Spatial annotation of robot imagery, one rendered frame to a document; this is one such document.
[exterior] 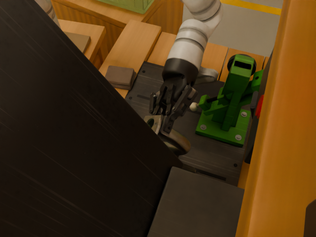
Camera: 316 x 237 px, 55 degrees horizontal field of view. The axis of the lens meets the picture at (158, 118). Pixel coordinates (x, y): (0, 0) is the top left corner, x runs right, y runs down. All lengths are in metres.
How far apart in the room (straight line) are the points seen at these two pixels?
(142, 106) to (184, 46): 0.40
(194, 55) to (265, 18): 2.27
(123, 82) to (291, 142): 0.85
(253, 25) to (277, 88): 2.55
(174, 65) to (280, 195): 0.47
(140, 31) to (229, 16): 1.66
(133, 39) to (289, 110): 1.02
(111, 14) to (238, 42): 1.34
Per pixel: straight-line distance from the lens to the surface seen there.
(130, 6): 1.52
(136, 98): 1.03
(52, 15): 1.19
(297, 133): 0.23
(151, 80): 1.08
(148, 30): 1.26
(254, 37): 2.69
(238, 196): 0.53
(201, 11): 0.73
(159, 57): 1.18
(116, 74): 1.06
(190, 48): 0.65
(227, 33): 2.66
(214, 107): 0.91
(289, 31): 0.30
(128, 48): 1.19
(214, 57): 1.20
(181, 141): 0.64
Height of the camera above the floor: 1.72
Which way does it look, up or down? 57 degrees down
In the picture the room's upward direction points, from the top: straight up
